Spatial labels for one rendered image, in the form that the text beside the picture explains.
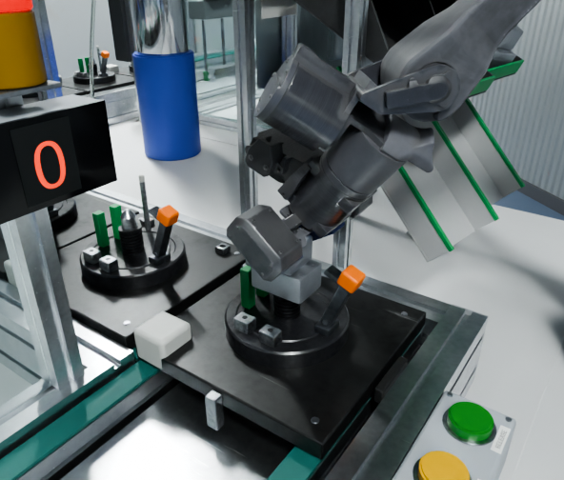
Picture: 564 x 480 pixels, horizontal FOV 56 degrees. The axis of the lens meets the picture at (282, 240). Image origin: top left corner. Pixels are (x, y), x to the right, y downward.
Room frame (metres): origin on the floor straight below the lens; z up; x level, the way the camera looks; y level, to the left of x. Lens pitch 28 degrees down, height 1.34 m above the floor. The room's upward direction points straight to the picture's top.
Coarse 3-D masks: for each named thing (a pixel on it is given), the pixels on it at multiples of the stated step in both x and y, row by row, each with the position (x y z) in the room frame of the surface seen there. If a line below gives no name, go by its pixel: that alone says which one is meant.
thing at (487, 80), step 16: (304, 0) 0.76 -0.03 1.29; (320, 0) 0.74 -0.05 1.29; (336, 0) 0.72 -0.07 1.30; (384, 0) 0.83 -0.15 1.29; (400, 0) 0.81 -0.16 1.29; (416, 0) 0.79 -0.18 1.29; (320, 16) 0.74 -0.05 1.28; (336, 16) 0.72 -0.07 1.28; (368, 16) 0.69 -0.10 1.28; (384, 16) 0.82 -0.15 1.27; (400, 16) 0.81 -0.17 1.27; (416, 16) 0.79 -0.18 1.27; (432, 16) 0.77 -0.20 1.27; (336, 32) 0.72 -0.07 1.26; (368, 32) 0.69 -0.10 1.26; (384, 32) 0.77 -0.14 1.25; (400, 32) 0.79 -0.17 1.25; (368, 48) 0.69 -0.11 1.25; (384, 48) 0.67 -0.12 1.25; (480, 80) 0.67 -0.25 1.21
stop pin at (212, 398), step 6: (210, 396) 0.39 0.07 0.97; (216, 396) 0.39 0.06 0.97; (222, 396) 0.39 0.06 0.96; (210, 402) 0.38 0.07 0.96; (216, 402) 0.38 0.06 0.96; (222, 402) 0.39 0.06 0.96; (210, 408) 0.38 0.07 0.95; (216, 408) 0.38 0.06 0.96; (222, 408) 0.39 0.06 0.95; (210, 414) 0.38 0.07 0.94; (216, 414) 0.38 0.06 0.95; (222, 414) 0.39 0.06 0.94; (210, 420) 0.38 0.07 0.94; (216, 420) 0.38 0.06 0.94; (222, 420) 0.39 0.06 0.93; (210, 426) 0.38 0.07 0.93; (216, 426) 0.38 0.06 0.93
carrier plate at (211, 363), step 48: (240, 288) 0.57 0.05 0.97; (336, 288) 0.57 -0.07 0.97; (192, 336) 0.47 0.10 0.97; (384, 336) 0.47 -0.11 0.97; (192, 384) 0.41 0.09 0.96; (240, 384) 0.40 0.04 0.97; (288, 384) 0.40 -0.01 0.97; (336, 384) 0.40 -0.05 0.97; (288, 432) 0.34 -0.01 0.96; (336, 432) 0.34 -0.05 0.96
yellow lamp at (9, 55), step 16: (0, 16) 0.38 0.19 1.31; (16, 16) 0.39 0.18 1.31; (32, 16) 0.40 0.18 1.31; (0, 32) 0.38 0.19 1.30; (16, 32) 0.39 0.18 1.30; (32, 32) 0.40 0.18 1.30; (0, 48) 0.38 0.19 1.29; (16, 48) 0.38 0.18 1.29; (32, 48) 0.40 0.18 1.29; (0, 64) 0.38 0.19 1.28; (16, 64) 0.38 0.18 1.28; (32, 64) 0.39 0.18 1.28; (0, 80) 0.38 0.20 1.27; (16, 80) 0.38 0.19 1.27; (32, 80) 0.39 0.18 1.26
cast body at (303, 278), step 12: (300, 264) 0.48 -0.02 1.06; (312, 264) 0.49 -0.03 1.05; (252, 276) 0.49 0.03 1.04; (288, 276) 0.46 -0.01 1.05; (300, 276) 0.46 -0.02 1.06; (312, 276) 0.47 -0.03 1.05; (264, 288) 0.48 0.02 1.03; (276, 288) 0.47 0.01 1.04; (288, 288) 0.46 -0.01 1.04; (300, 288) 0.46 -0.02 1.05; (312, 288) 0.47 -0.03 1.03; (300, 300) 0.46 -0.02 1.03
